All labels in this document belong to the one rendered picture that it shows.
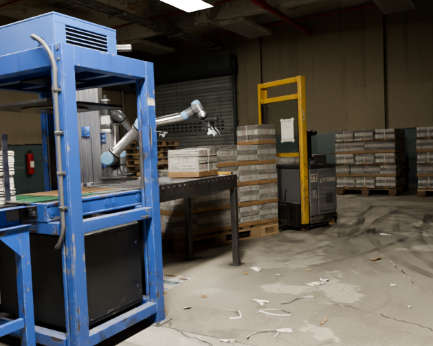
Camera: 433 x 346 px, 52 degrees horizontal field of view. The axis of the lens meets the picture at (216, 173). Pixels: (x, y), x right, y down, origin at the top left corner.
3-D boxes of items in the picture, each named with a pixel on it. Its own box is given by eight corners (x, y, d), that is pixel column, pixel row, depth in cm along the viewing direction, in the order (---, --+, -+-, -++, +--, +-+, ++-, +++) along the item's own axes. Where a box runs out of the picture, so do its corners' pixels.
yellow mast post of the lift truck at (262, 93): (261, 217, 594) (257, 84, 584) (267, 217, 599) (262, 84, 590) (266, 218, 586) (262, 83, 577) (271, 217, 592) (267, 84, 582)
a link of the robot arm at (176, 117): (143, 132, 401) (196, 120, 398) (140, 132, 391) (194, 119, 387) (140, 119, 401) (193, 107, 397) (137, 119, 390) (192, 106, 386)
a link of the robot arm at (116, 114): (119, 106, 442) (152, 141, 461) (116, 107, 451) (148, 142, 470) (111, 114, 438) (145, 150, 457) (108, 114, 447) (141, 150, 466)
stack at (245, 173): (155, 248, 478) (152, 169, 474) (240, 232, 548) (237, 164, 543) (174, 253, 447) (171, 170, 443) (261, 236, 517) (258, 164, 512)
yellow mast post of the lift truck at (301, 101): (299, 223, 541) (294, 76, 532) (304, 222, 546) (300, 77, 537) (304, 224, 534) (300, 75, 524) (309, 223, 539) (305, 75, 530)
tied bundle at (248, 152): (218, 165, 526) (216, 146, 525) (237, 164, 543) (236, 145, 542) (238, 166, 495) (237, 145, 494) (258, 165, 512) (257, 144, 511)
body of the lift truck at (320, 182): (271, 224, 600) (269, 164, 596) (299, 218, 633) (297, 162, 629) (311, 230, 545) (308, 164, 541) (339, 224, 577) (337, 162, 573)
